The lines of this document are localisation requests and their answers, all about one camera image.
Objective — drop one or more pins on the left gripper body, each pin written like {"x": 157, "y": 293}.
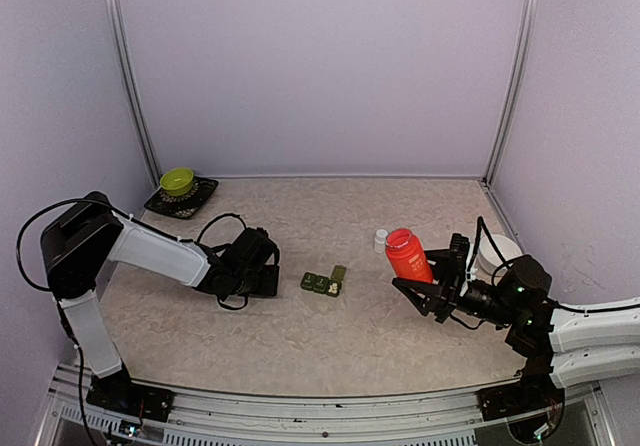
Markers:
{"x": 269, "y": 286}

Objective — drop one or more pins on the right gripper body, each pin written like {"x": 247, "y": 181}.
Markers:
{"x": 449, "y": 303}

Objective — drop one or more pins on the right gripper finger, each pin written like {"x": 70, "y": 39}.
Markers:
{"x": 425, "y": 297}
{"x": 439, "y": 261}

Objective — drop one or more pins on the red pill bottle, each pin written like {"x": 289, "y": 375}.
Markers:
{"x": 407, "y": 257}

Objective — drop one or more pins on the green pill organizer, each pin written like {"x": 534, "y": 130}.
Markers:
{"x": 319, "y": 283}

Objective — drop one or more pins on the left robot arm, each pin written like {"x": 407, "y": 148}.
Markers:
{"x": 92, "y": 232}

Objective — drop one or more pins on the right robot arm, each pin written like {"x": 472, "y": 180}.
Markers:
{"x": 568, "y": 345}

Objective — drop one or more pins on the white bowl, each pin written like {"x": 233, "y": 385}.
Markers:
{"x": 493, "y": 252}

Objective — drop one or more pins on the small white pill bottle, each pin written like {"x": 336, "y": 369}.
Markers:
{"x": 380, "y": 239}

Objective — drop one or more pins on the black square tray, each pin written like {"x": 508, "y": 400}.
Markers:
{"x": 186, "y": 206}

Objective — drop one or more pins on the lime green bowl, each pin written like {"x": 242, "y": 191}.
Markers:
{"x": 177, "y": 182}

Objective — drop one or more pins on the front aluminium rail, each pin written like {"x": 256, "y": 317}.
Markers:
{"x": 202, "y": 417}

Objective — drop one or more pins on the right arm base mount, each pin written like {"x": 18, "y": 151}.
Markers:
{"x": 516, "y": 398}

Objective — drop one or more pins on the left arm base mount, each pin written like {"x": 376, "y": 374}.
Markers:
{"x": 136, "y": 400}

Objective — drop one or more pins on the right aluminium frame post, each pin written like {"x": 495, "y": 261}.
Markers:
{"x": 525, "y": 31}

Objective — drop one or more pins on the aluminium frame post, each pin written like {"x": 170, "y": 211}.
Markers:
{"x": 116, "y": 18}
{"x": 525, "y": 31}

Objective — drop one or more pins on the left aluminium frame post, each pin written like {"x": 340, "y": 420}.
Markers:
{"x": 116, "y": 18}

